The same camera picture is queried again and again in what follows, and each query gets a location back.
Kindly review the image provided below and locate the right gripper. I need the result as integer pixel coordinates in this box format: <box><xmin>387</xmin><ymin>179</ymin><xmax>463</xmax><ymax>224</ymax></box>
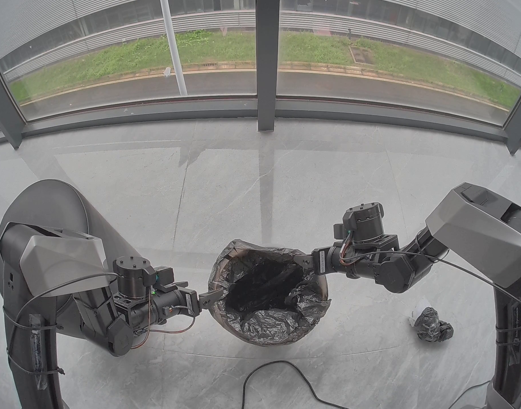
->
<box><xmin>313</xmin><ymin>245</ymin><xmax>365</xmax><ymax>279</ymax></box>

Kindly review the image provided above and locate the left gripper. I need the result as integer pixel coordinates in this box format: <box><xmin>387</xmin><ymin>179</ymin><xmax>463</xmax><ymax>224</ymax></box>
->
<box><xmin>151</xmin><ymin>290</ymin><xmax>200</xmax><ymax>325</ymax></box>

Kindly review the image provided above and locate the black plastic bag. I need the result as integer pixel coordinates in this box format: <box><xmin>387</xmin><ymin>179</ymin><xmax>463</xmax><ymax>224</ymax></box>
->
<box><xmin>208</xmin><ymin>239</ymin><xmax>332</xmax><ymax>346</ymax></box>

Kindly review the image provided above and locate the black plastic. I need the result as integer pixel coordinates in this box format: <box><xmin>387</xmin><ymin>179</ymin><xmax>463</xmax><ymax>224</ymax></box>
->
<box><xmin>414</xmin><ymin>307</ymin><xmax>455</xmax><ymax>343</ymax></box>

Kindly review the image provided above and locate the dark grey round chair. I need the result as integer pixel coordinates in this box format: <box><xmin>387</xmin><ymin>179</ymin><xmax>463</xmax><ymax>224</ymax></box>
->
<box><xmin>0</xmin><ymin>179</ymin><xmax>137</xmax><ymax>340</ymax></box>

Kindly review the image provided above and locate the window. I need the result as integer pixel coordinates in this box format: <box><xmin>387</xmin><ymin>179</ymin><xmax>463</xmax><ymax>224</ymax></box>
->
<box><xmin>0</xmin><ymin>0</ymin><xmax>521</xmax><ymax>154</ymax></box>

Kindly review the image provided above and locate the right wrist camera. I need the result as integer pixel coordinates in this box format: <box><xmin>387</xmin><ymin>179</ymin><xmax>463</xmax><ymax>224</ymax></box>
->
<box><xmin>332</xmin><ymin>222</ymin><xmax>351</xmax><ymax>250</ymax></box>

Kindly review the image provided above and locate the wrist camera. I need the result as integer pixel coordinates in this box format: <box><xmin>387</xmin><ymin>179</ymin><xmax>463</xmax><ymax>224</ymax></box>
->
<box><xmin>145</xmin><ymin>266</ymin><xmax>188</xmax><ymax>298</ymax></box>
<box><xmin>332</xmin><ymin>222</ymin><xmax>351</xmax><ymax>250</ymax></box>

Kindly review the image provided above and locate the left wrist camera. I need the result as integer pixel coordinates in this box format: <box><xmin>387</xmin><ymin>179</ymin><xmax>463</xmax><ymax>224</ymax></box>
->
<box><xmin>145</xmin><ymin>266</ymin><xmax>188</xmax><ymax>298</ymax></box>

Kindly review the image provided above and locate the black cable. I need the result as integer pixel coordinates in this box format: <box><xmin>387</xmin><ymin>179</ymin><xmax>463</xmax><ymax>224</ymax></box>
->
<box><xmin>396</xmin><ymin>251</ymin><xmax>521</xmax><ymax>344</ymax></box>
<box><xmin>242</xmin><ymin>360</ymin><xmax>355</xmax><ymax>409</ymax></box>
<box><xmin>5</xmin><ymin>273</ymin><xmax>118</xmax><ymax>374</ymax></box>
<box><xmin>458</xmin><ymin>379</ymin><xmax>493</xmax><ymax>396</ymax></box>

